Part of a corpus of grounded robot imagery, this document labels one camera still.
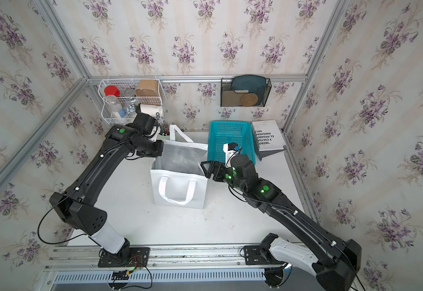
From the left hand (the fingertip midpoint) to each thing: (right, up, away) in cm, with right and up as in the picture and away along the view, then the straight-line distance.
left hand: (164, 153), depth 78 cm
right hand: (+20, -4, -9) cm, 23 cm away
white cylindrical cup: (-9, +22, +15) cm, 28 cm away
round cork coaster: (+41, +29, +20) cm, 54 cm away
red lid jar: (-31, +32, +13) cm, 46 cm away
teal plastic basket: (+28, +12, +41) cm, 51 cm away
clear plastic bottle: (-27, +23, +9) cm, 37 cm away
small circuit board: (-16, -49, -7) cm, 52 cm away
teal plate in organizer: (+43, +37, +18) cm, 60 cm away
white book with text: (+54, +10, +30) cm, 62 cm away
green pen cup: (0, +10, -1) cm, 10 cm away
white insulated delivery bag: (+8, -9, -10) cm, 15 cm away
